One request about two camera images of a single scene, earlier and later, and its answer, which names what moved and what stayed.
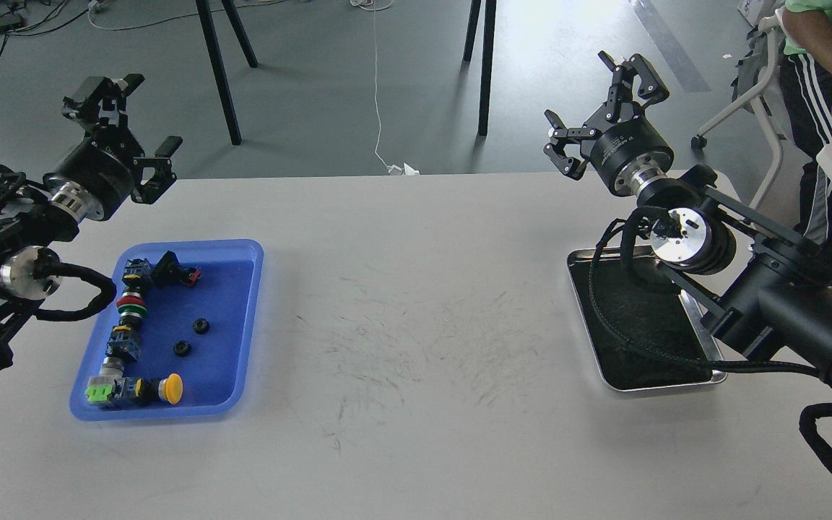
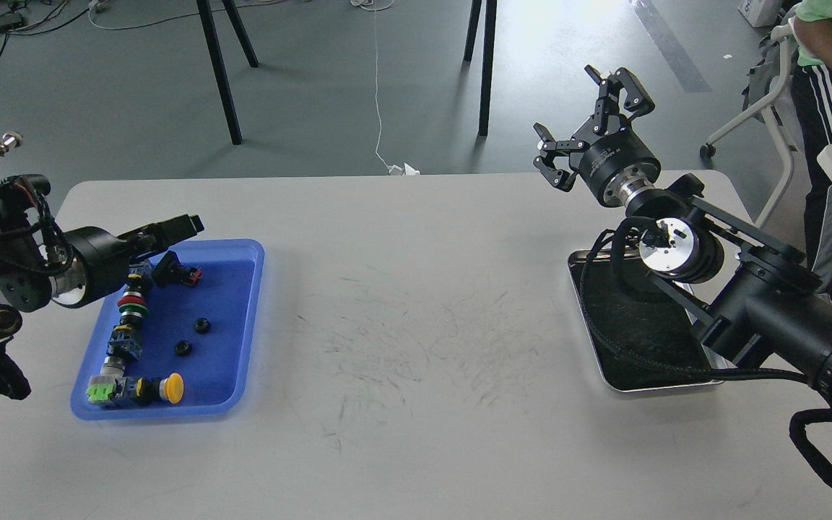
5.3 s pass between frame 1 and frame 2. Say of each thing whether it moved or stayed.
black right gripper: moved
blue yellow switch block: stayed
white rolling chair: moved
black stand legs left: stayed
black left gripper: moved
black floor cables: stayed
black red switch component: stayed
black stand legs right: stayed
